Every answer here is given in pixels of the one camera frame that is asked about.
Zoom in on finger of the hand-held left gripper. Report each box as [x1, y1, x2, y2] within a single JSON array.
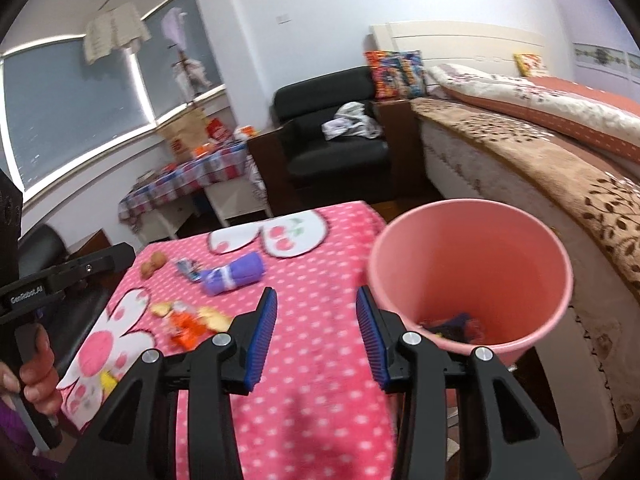
[[50, 242, 137, 301]]

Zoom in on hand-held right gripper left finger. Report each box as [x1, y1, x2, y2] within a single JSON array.
[[60, 287, 278, 480]]

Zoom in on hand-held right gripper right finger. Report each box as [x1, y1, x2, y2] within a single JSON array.
[[356, 285, 583, 480]]

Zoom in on purple face mask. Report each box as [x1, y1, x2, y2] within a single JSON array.
[[200, 251, 266, 296]]

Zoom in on orange wrapper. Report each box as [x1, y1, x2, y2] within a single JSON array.
[[167, 305, 213, 351]]

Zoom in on blue foam net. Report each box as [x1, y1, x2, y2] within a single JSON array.
[[430, 312, 473, 333]]

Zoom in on blue patterned wrapper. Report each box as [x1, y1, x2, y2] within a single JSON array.
[[174, 258, 203, 281]]

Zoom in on black foam net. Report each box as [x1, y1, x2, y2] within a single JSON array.
[[425, 327, 483, 345]]

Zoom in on pink plastic bucket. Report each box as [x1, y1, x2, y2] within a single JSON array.
[[366, 199, 574, 366]]

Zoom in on person's left forearm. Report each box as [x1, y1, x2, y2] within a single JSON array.
[[0, 400, 66, 480]]

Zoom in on person's left hand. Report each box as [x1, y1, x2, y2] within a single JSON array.
[[0, 327, 65, 421]]

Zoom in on white cabinet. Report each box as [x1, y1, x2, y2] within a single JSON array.
[[204, 175, 273, 227], [137, 197, 198, 241]]

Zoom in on pink polka-dot blanket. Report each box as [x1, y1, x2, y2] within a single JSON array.
[[56, 200, 401, 480]]

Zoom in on checked tablecloth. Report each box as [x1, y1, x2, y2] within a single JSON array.
[[118, 139, 266, 233]]

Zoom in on grey window blind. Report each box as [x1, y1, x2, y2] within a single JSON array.
[[0, 40, 151, 196], [135, 0, 226, 121]]

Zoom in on brown paper bag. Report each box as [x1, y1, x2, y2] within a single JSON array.
[[159, 107, 208, 161]]

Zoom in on red gift bag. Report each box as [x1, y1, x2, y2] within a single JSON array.
[[206, 117, 231, 143]]

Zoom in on wooden coat rack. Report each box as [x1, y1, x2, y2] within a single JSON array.
[[170, 45, 211, 108]]

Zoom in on pale garment on rack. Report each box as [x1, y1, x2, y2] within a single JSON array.
[[177, 55, 211, 93]]

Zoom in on white grey crumpled clothes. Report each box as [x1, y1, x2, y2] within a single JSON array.
[[321, 101, 383, 142]]

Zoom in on cream hanging garment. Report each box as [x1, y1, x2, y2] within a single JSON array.
[[82, 1, 152, 65]]

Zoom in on lilac hanging garment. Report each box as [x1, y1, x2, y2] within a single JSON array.
[[160, 7, 188, 53]]

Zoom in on colourful patterned pillow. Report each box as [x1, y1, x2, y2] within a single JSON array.
[[365, 50, 427, 101]]

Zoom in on floral pink quilt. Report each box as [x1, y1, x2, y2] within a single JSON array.
[[427, 62, 640, 166]]

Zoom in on cream bed headboard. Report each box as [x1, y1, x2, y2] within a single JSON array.
[[369, 22, 548, 78]]

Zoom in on yellow patterned pillow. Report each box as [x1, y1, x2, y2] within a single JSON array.
[[514, 53, 546, 78]]

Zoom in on lilac sliding-door wardrobe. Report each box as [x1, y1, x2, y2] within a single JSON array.
[[542, 0, 640, 91]]

